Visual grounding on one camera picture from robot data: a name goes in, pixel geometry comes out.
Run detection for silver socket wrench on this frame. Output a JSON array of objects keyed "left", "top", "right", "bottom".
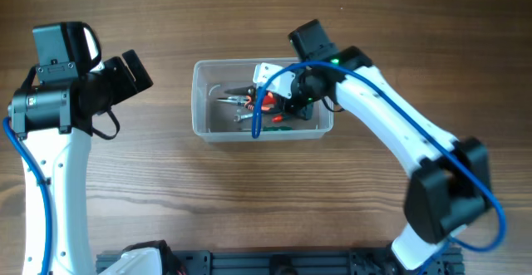
[{"left": 234, "top": 113, "right": 254, "bottom": 123}]

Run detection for black red screwdriver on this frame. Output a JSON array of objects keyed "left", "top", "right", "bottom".
[{"left": 271, "top": 115, "right": 291, "bottom": 123}]

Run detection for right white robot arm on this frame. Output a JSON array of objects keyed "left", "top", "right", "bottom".
[{"left": 288, "top": 19, "right": 494, "bottom": 273}]

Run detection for red handled cutters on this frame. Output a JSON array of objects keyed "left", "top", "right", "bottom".
[{"left": 224, "top": 86, "right": 276, "bottom": 113}]

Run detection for clear plastic container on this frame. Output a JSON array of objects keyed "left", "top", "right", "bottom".
[{"left": 191, "top": 57, "right": 333, "bottom": 143}]

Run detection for orange black needle-nose pliers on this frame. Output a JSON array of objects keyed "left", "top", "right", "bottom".
[{"left": 217, "top": 96, "right": 254, "bottom": 110}]

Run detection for right blue cable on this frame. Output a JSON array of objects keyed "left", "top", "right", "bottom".
[{"left": 250, "top": 61, "right": 508, "bottom": 275}]

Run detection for green handled screwdriver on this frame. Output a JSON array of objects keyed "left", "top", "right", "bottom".
[{"left": 237, "top": 126, "right": 293, "bottom": 132}]

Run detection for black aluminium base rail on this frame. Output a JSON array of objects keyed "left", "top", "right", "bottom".
[{"left": 96, "top": 246, "right": 465, "bottom": 275}]

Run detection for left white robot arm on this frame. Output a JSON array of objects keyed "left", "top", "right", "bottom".
[{"left": 3, "top": 50, "right": 153, "bottom": 274}]

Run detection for blue cable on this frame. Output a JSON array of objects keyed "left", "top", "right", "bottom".
[
  {"left": 250, "top": 61, "right": 508, "bottom": 275},
  {"left": 2, "top": 116, "right": 54, "bottom": 275}
]

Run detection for left blue cable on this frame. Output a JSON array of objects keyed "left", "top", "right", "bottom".
[{"left": 2, "top": 116, "right": 54, "bottom": 275}]

